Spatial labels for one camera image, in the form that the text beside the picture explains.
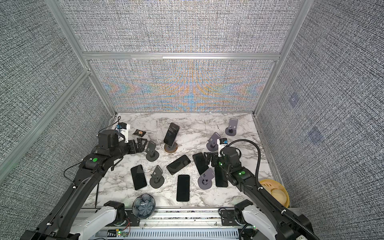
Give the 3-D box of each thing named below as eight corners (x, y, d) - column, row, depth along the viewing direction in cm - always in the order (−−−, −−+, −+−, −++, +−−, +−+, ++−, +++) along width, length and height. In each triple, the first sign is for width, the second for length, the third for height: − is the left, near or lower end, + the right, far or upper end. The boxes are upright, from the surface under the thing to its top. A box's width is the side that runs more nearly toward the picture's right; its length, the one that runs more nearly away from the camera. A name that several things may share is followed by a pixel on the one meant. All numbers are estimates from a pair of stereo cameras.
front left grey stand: (152, 188, 85) (148, 181, 76) (154, 173, 90) (151, 165, 82) (163, 188, 85) (160, 181, 76) (165, 173, 90) (162, 165, 82)
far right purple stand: (225, 135, 108) (228, 127, 101) (224, 127, 113) (226, 118, 106) (236, 135, 108) (239, 127, 101) (234, 127, 113) (237, 118, 106)
